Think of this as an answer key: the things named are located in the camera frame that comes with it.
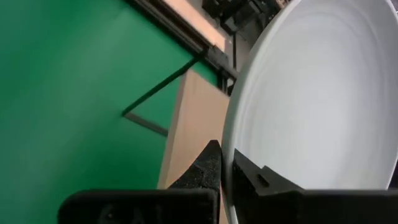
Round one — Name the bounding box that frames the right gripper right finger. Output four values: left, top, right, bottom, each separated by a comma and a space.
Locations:
232, 149, 398, 224

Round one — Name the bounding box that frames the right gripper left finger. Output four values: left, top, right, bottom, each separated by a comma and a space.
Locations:
58, 139, 222, 224

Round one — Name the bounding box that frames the white round plate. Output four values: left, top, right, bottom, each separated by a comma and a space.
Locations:
221, 0, 398, 224

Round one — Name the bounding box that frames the wooden shelf with black legs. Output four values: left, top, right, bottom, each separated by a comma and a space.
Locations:
121, 51, 233, 224

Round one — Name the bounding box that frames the green table mat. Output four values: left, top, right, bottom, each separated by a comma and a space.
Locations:
0, 0, 218, 224

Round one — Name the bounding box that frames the black table frame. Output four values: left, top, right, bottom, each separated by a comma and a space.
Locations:
124, 0, 240, 94

